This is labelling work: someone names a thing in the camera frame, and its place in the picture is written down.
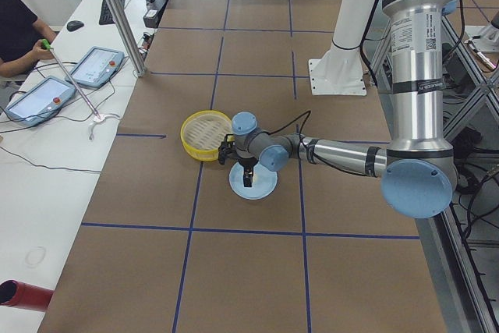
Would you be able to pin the aluminium frame post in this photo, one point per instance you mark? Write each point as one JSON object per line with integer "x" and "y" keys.
{"x": 126, "y": 35}

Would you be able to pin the near blue teach pendant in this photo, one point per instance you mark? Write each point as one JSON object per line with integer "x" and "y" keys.
{"x": 42, "y": 102}

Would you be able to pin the blue teach pendant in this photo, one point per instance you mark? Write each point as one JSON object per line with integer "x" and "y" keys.
{"x": 97, "y": 67}
{"x": 42, "y": 102}

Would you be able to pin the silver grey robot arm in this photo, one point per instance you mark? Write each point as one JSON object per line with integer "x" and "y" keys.
{"x": 417, "y": 172}

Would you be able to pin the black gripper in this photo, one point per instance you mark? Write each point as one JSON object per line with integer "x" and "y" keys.
{"x": 246, "y": 164}

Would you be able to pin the red cylinder tube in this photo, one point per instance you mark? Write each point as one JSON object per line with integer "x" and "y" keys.
{"x": 25, "y": 296}

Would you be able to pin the black power box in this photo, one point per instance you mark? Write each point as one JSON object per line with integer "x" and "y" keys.
{"x": 155, "y": 10}

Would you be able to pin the light blue plate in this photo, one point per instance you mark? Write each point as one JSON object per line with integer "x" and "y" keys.
{"x": 263, "y": 182}

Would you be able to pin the black computer mouse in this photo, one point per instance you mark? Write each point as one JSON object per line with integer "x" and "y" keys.
{"x": 74, "y": 25}

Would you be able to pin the metal rod green handle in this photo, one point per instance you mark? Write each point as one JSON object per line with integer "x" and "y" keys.
{"x": 97, "y": 116}

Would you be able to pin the far blue teach pendant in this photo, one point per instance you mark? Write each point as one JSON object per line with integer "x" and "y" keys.
{"x": 97, "y": 67}

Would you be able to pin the yellow rimmed bamboo steamer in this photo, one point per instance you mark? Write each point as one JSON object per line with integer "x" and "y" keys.
{"x": 202, "y": 133}

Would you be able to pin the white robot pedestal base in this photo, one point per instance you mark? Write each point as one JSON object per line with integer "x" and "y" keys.
{"x": 340, "y": 70}

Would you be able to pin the seated person in black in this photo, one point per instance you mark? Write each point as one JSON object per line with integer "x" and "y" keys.
{"x": 22, "y": 32}

